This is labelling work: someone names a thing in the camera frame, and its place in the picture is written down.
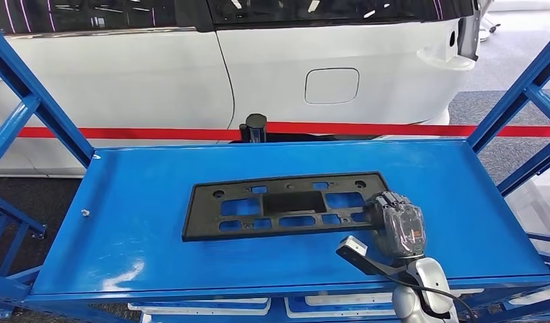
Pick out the red barrier belt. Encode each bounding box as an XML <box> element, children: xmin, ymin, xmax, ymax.
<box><xmin>0</xmin><ymin>122</ymin><xmax>550</xmax><ymax>140</ymax></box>

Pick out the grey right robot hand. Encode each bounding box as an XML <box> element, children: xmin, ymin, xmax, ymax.
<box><xmin>367</xmin><ymin>190</ymin><xmax>427</xmax><ymax>260</ymax></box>

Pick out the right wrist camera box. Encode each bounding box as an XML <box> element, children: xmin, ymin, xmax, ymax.
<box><xmin>336</xmin><ymin>235</ymin><xmax>369</xmax><ymax>268</ymax></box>

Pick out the black plastic plate bracket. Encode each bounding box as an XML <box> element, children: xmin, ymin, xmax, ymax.
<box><xmin>182</xmin><ymin>171</ymin><xmax>389</xmax><ymax>243</ymax></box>

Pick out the white plastic crate stack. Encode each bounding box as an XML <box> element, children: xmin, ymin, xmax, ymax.
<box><xmin>506</xmin><ymin>167</ymin><xmax>550</xmax><ymax>257</ymax></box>

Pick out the white car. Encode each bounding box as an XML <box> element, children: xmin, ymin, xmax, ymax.
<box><xmin>0</xmin><ymin>0</ymin><xmax>483</xmax><ymax>177</ymax></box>

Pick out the black stanchion post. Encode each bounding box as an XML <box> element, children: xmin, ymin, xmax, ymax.
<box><xmin>238</xmin><ymin>113</ymin><xmax>268</xmax><ymax>143</ymax></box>

